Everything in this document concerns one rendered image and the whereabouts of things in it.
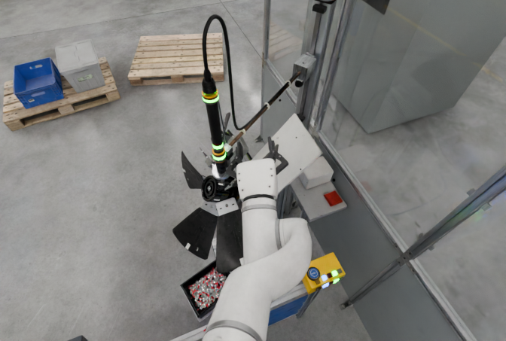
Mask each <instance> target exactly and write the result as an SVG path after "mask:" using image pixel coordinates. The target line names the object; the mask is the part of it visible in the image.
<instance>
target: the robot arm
mask: <svg viewBox="0 0 506 341"><path fill-rule="evenodd" d="M268 146H269V151H270V154H269V156H268V158H266V159H261V160H253V161H248V162H243V161H242V159H243V149H242V145H241V143H240V142H237V147H236V156H235V157H234V159H233V161H232V162H231V163H230V165H229V166H228V168H227V170H226V173H227V174H228V175H229V176H231V177H233V178H235V179H236V180H237V184H238V189H239V196H240V199H241V201H242V209H241V212H242V237H243V259H244V265H242V266H240V267H238V268H236V269H235V270H234V271H232V272H231V274H229V276H228V277H227V279H226V281H225V283H224V285H223V288H222V290H221V293H220V295H219V298H218V301H217V303H216V305H215V308H214V311H213V313H212V317H211V318H210V321H209V324H208V326H207V328H206V332H205V334H204V336H203V340H202V341H266V340H267V328H268V323H269V317H270V307H271V303H272V302H274V301H275V300H277V299H279V298H280V297H282V296H283V295H285V294H287V293H288V292H289V291H290V290H292V289H293V288H294V287H295V286H297V285H298V284H299V283H300V281H301V280H302V279H303V277H304V276H305V275H306V273H307V271H308V269H309V265H310V262H311V258H312V233H311V228H310V226H309V224H308V222H307V221H306V220H304V219H302V218H285V219H278V216H277V208H276V201H275V199H277V195H278V174H279V173H280V172H281V171H282V170H283V169H284V168H285V167H287V166H288V161H287V160H286V159H285V158H284V157H283V156H282V155H281V154H279V153H278V152H276V149H275V142H274V140H272V139H271V137H270V136H268ZM276 159H277V160H279V161H280V162H281V164H280V165H278V166H276V165H275V163H274V162H275V160H276ZM235 168H236V173H235V172H233V169H235Z"/></svg>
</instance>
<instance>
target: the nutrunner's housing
mask: <svg viewBox="0 0 506 341"><path fill-rule="evenodd" d="M203 74H204V79H203V81H202V87H203V92H204V93H206V94H212V93H214V92H216V90H217V87H216V84H215V80H214V79H213V78H212V76H211V72H210V70H208V71H205V69H204V72H203ZM215 165H216V168H217V171H218V173H220V174H223V173H225V172H226V163H225V161H224V162H222V163H216V162H215Z"/></svg>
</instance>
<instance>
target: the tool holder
mask: <svg viewBox="0 0 506 341"><path fill-rule="evenodd" d="M225 146H227V147H228V149H227V150H226V151H225V152H226V160H225V163H226V170H227V168H228V166H229V165H230V158H231V157H232V156H233V152H232V151H233V147H231V146H229V145H228V144H225V145H224V147H225ZM212 175H213V176H214V178H216V179H218V180H224V179H227V178H229V177H230V176H229V175H228V174H227V173H226V172H225V173H223V174H220V173H218V171H217V168H216V165H214V166H213V168H212Z"/></svg>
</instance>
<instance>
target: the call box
mask: <svg viewBox="0 0 506 341"><path fill-rule="evenodd" d="M312 268H316V269H317V270H318V271H319V276H318V278H317V279H319V281H320V282H321V283H320V284H318V285H317V284H316V283H315V280H316V279H312V278H310V276H309V270H310V269H312ZM339 268H341V270H342V271H343V272H342V273H341V274H339V273H338V271H337V269H339ZM334 270H336V272H337V275H336V276H333V274H332V272H333V271H334ZM328 273H331V275H332V276H333V277H331V278H328V276H327V274H328ZM323 275H326V277H327V279H326V280H324V281H323V279H322V276H323ZM344 275H345V272H344V270H343V268H342V267H341V265H340V263H339V261H338V259H337V258H336V256H335V254H334V252H332V253H330V254H326V255H325V256H323V257H320V258H317V259H315V260H312V261H311V262H310V265H309V269H308V271H307V273H306V275H305V276H304V277H303V279H302V281H303V284H304V286H305V288H306V290H307V292H308V294H311V293H313V292H315V291H316V288H318V287H320V286H321V287H322V288H323V285H325V284H327V283H329V282H332V281H334V280H336V279H338V278H341V277H343V276H344ZM322 288H321V289H322Z"/></svg>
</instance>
